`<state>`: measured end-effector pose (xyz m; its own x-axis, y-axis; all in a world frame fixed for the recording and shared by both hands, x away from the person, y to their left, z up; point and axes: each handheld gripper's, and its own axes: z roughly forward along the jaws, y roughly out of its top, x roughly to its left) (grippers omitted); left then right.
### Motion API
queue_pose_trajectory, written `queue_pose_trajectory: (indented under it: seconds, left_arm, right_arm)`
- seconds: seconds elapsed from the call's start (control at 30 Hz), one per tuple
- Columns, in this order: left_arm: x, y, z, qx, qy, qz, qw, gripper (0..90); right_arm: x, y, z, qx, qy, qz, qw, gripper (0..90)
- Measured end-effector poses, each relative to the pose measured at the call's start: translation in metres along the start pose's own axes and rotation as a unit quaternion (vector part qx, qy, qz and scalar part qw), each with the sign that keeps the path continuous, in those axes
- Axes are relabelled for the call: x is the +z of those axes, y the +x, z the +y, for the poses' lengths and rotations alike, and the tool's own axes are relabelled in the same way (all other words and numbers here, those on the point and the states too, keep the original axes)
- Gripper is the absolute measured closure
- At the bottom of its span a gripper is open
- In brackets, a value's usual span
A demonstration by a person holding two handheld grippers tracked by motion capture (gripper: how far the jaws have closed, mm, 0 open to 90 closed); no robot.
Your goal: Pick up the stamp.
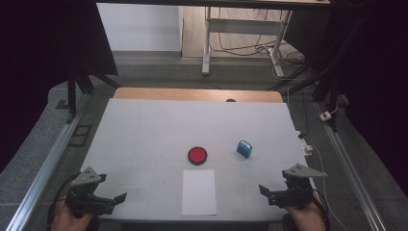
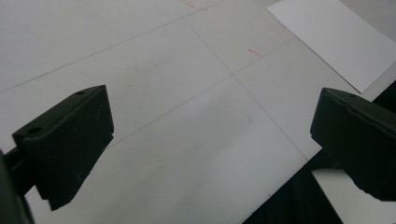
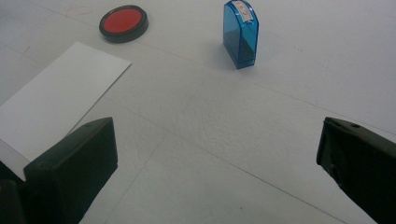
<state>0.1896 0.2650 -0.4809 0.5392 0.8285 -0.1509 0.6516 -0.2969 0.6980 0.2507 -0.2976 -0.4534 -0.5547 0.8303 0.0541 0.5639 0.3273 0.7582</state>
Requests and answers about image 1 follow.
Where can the black curtain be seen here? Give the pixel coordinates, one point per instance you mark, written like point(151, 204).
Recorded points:
point(48, 48)
point(372, 64)

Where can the white table cover board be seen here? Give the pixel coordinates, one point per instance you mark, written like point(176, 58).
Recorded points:
point(150, 134)

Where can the wooden table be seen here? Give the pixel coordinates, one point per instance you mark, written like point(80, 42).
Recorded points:
point(179, 94)

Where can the person's right hand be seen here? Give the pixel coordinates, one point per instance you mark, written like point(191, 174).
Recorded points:
point(308, 219)

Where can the blue stamp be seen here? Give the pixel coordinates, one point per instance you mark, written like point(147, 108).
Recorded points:
point(244, 149)

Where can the round red ink pad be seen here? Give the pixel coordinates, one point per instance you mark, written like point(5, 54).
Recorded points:
point(197, 155)

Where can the person's left hand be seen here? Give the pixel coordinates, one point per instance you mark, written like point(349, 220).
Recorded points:
point(65, 219)

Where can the aluminium rail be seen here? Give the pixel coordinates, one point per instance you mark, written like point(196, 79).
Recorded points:
point(349, 166)
point(48, 166)

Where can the white desk frame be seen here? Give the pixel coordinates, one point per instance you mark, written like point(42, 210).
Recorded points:
point(243, 26)

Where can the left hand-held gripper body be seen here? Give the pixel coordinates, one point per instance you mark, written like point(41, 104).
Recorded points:
point(84, 179)

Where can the white paper sheet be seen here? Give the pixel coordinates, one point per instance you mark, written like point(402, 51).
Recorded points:
point(198, 192)

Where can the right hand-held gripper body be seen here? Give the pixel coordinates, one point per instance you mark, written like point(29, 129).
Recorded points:
point(301, 171)

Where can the white power strip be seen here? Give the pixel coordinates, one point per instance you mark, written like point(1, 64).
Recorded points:
point(304, 146)

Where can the black metal stand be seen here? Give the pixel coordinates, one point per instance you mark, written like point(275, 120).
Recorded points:
point(72, 93)
point(324, 86)

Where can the small white adapter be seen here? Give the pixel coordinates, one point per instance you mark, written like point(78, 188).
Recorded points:
point(325, 116)

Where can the dark desk top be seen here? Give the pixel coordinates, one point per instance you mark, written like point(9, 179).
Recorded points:
point(224, 3)

